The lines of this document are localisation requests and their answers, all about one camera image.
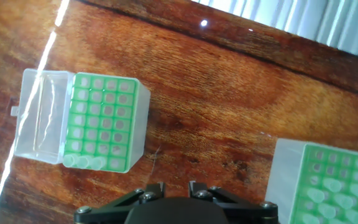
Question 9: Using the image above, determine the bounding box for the low green rack tip box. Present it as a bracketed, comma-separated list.
[10, 68, 151, 174]

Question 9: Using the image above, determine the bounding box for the glossy brown wooden board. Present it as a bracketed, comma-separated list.
[0, 0, 358, 224]

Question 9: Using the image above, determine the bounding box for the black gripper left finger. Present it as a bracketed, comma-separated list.
[73, 182, 167, 224]

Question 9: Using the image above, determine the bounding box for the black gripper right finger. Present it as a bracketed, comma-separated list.
[188, 180, 279, 224]

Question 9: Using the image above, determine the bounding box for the tall translucent green tip box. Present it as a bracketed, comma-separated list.
[265, 138, 358, 224]

